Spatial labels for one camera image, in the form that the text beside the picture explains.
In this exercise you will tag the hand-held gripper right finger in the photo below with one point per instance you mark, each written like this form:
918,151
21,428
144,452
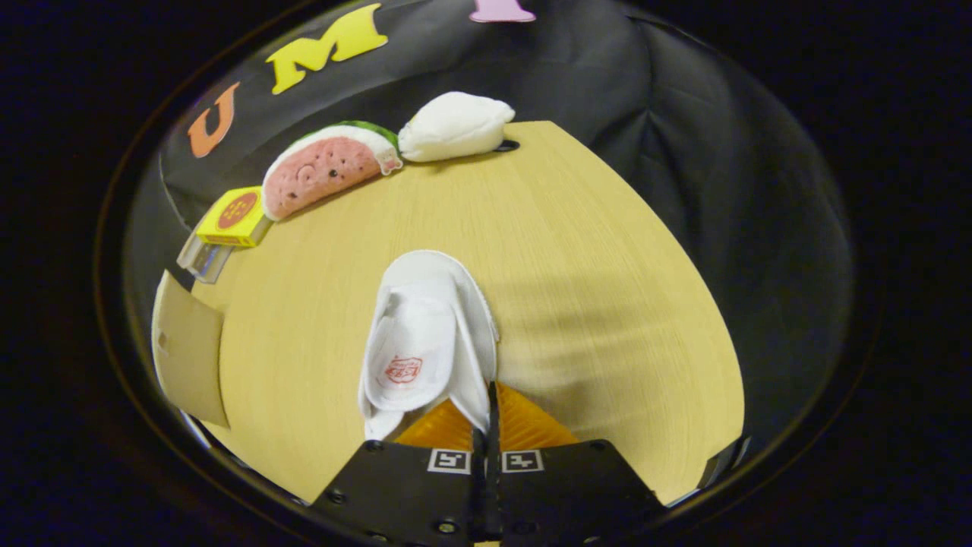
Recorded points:
562,494

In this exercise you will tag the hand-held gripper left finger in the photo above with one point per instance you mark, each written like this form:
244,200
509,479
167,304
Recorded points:
410,494

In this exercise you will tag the white canvas shoe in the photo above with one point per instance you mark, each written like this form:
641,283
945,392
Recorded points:
425,327

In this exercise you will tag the beige storage box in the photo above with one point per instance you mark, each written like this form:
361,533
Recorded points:
190,349

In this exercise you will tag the yellow book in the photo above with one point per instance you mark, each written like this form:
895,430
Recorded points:
235,216

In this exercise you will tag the watermelon slice plush toy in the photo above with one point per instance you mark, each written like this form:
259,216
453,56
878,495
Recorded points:
323,171

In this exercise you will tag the white plush toy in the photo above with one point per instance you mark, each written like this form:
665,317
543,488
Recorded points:
456,125

